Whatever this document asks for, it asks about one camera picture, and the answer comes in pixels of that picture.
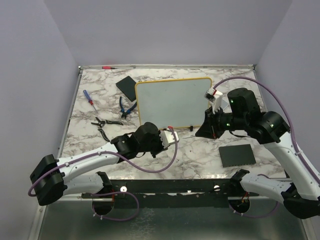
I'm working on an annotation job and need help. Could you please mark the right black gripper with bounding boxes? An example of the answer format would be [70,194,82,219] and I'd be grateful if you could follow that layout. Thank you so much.
[196,104,247,139]

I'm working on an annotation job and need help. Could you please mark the yellow framed whiteboard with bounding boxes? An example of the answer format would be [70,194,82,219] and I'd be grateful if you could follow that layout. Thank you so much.
[135,77,213,129]

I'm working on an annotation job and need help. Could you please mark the green whiteboard marker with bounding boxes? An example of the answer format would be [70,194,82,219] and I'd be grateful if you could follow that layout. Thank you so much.
[183,134,195,139]

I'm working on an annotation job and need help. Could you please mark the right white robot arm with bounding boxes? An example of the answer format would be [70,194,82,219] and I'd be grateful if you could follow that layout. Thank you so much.
[195,88,320,219]

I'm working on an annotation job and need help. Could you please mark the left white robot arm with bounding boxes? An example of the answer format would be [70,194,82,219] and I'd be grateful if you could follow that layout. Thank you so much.
[27,122,179,206]

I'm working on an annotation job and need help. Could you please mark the white whiteboard eraser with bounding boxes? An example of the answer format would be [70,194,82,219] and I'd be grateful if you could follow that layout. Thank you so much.
[221,99,229,110]

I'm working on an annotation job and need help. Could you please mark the black box near whiteboard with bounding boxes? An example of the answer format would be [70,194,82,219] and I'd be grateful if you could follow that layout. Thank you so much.
[115,76,136,102]

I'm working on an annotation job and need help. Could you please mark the black box front right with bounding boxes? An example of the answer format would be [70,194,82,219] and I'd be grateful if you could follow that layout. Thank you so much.
[218,144,256,168]

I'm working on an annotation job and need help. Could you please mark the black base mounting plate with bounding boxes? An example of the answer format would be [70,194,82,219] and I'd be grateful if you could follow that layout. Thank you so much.
[79,177,261,210]

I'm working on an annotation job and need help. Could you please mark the black multitool pliers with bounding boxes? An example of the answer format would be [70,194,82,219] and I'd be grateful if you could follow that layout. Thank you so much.
[90,116,125,143]

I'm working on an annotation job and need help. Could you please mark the blue red screwdriver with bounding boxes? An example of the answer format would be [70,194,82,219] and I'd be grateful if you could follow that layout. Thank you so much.
[83,90,98,112]

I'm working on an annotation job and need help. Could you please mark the aluminium table frame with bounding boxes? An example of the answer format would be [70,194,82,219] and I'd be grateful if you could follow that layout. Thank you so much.
[29,64,316,240]

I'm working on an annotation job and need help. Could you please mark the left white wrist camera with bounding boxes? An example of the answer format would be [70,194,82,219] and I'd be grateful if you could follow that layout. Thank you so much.
[159,126,180,148]

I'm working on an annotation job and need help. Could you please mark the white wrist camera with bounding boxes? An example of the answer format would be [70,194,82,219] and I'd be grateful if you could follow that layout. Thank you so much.
[159,126,180,148]
[204,87,223,114]

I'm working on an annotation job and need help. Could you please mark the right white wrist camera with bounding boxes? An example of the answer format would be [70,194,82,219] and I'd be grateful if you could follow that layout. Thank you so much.
[204,87,223,114]

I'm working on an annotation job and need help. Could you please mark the blue handled cutters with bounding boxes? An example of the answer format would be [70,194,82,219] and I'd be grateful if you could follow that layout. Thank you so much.
[119,96,138,119]

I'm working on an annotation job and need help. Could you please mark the red marker on rail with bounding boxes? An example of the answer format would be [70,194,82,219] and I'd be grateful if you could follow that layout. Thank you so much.
[101,65,117,70]

